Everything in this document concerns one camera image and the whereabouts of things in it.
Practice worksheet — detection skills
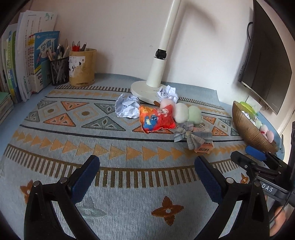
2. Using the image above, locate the blue cover workbook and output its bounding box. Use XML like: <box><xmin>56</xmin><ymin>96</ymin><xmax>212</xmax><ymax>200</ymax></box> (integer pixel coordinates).
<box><xmin>28</xmin><ymin>31</ymin><xmax>60</xmax><ymax>93</ymax></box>

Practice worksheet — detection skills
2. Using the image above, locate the small orange packet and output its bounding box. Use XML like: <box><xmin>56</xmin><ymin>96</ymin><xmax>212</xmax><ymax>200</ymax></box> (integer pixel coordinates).
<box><xmin>194</xmin><ymin>143</ymin><xmax>214</xmax><ymax>153</ymax></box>

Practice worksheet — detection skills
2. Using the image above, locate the person's hand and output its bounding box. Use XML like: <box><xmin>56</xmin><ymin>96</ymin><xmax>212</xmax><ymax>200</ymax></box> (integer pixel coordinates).
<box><xmin>270</xmin><ymin>206</ymin><xmax>286</xmax><ymax>236</ymax></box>

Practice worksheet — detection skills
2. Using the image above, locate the brown ribbed bowl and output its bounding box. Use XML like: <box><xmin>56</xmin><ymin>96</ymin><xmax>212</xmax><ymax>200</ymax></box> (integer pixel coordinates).
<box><xmin>232</xmin><ymin>101</ymin><xmax>279</xmax><ymax>153</ymax></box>

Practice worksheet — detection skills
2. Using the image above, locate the white desk lamp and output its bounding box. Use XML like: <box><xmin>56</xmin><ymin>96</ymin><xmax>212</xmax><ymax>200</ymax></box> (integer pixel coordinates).
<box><xmin>131</xmin><ymin>0</ymin><xmax>181</xmax><ymax>104</ymax></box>

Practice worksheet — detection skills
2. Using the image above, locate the white paper book stack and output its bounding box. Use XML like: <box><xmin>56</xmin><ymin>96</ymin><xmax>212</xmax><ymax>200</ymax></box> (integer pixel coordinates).
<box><xmin>1</xmin><ymin>10</ymin><xmax>58</xmax><ymax>102</ymax></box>

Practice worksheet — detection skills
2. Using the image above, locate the plaid fabric bow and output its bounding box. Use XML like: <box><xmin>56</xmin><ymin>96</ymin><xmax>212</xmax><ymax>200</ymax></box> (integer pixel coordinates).
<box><xmin>173</xmin><ymin>122</ymin><xmax>213</xmax><ymax>150</ymax></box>

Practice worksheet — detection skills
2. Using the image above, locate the small paper ball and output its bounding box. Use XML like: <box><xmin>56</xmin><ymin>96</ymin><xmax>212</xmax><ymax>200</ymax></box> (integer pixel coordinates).
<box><xmin>114</xmin><ymin>93</ymin><xmax>140</xmax><ymax>119</ymax></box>

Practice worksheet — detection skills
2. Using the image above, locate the pastel dango plush string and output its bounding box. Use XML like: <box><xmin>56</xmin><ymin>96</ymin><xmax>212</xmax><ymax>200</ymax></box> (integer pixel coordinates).
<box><xmin>159</xmin><ymin>99</ymin><xmax>204</xmax><ymax>125</ymax></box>

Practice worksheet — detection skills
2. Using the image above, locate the yellow cylindrical pen holder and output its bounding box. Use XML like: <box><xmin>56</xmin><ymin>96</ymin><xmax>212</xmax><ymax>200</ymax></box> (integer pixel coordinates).
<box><xmin>69</xmin><ymin>49</ymin><xmax>97</xmax><ymax>88</ymax></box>

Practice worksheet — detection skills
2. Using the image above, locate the green books pile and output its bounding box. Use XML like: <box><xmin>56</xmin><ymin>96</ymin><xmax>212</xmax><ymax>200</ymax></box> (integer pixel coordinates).
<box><xmin>0</xmin><ymin>92</ymin><xmax>13</xmax><ymax>124</ymax></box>

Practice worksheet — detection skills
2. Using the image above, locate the black mesh pencil cup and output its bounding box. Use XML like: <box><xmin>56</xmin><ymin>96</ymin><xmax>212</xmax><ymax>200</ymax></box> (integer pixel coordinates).
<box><xmin>46</xmin><ymin>45</ymin><xmax>70</xmax><ymax>86</ymax></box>

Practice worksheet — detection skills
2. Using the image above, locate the black wall monitor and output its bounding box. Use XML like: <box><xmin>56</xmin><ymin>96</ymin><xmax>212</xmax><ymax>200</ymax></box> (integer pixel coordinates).
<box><xmin>239</xmin><ymin>1</ymin><xmax>292</xmax><ymax>114</ymax></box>

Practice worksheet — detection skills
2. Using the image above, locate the orange snack bag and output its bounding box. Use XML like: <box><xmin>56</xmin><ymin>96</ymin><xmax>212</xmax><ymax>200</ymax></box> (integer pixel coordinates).
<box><xmin>139</xmin><ymin>104</ymin><xmax>176</xmax><ymax>133</ymax></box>

